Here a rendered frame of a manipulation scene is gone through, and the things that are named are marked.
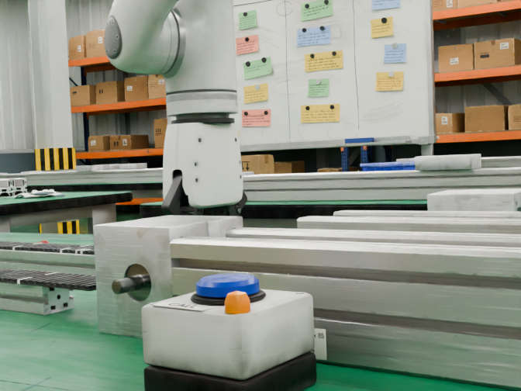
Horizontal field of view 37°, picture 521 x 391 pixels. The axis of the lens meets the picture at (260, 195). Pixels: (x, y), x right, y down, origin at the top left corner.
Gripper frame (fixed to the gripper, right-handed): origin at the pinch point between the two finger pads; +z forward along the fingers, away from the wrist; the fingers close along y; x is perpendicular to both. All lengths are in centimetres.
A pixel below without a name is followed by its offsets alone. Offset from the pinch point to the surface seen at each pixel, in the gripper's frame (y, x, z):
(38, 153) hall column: -487, -639, -26
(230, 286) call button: 34.2, 29.7, -2.9
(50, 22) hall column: -495, -616, -167
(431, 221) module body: 5.6, 30.6, -4.3
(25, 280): 22.2, -5.6, 0.5
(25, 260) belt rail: 2.1, -31.8, 2.3
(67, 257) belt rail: 2.7, -22.2, 1.5
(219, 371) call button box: 36.7, 30.5, 1.6
